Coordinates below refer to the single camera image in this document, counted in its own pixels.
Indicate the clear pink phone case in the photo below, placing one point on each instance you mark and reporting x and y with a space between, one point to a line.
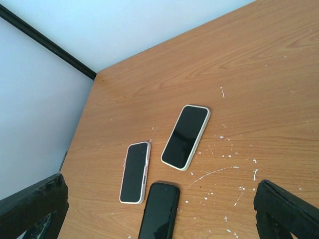
148 159

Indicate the black aluminium frame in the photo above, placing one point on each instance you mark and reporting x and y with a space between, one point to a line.
44 41

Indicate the black phone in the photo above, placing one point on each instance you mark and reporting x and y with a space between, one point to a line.
184 137
133 171
160 212

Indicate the clear white phone case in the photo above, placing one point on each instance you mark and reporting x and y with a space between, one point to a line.
207 124

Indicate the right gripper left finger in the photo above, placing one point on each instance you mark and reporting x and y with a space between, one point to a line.
36 212

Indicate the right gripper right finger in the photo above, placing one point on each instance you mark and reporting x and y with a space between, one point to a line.
282 215

